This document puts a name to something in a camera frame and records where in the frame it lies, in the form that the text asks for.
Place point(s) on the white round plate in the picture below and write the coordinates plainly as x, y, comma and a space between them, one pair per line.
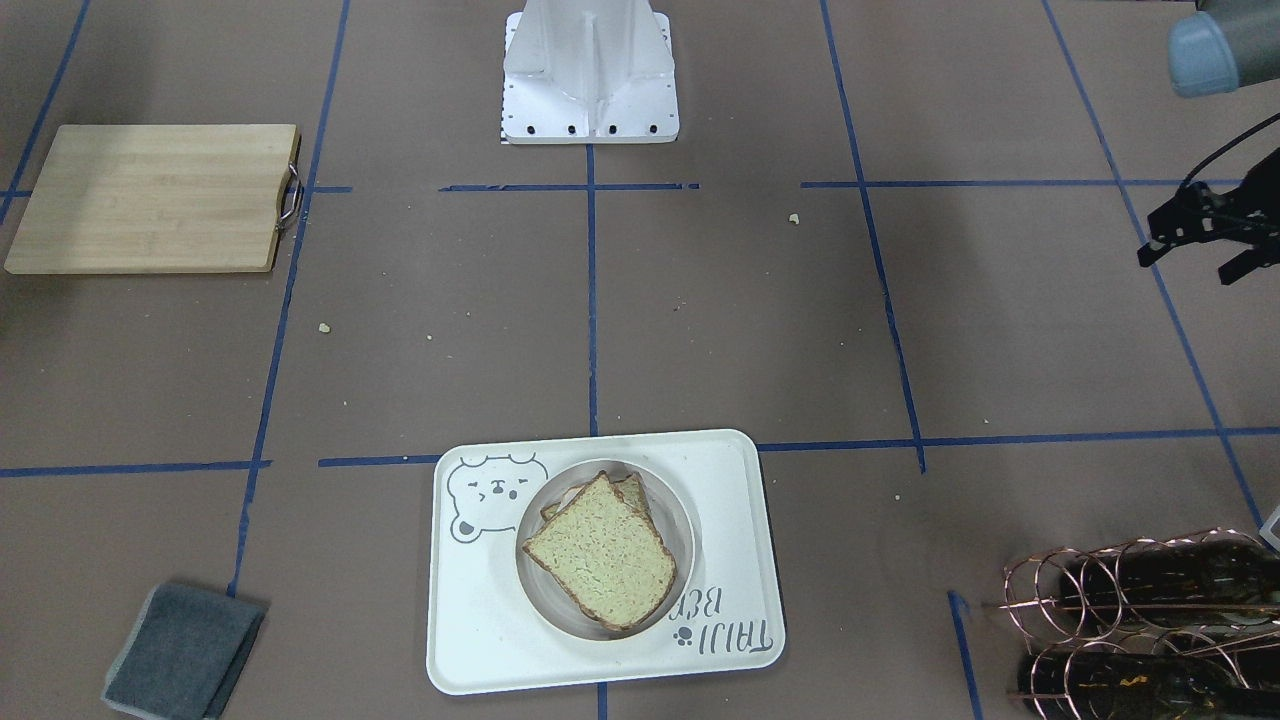
669, 513

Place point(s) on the bread slice on plate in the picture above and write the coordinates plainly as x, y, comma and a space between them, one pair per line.
631, 489

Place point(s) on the copper wire bottle rack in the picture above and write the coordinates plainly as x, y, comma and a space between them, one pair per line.
1028, 601

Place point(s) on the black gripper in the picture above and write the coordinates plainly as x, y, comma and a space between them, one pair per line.
1192, 222

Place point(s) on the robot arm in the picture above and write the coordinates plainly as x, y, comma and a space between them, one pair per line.
1221, 47

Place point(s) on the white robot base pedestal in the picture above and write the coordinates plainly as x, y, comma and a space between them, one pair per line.
588, 72

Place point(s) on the bread slice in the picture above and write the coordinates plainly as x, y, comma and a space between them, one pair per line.
631, 489
611, 562

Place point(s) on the wooden cutting board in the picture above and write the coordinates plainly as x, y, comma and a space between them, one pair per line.
200, 199

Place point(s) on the grey folded cloth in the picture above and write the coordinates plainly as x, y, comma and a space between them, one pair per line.
185, 654

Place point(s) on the dark green wine bottle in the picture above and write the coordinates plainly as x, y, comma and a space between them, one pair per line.
1099, 682
1227, 582

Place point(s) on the white bear tray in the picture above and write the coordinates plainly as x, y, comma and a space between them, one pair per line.
483, 634

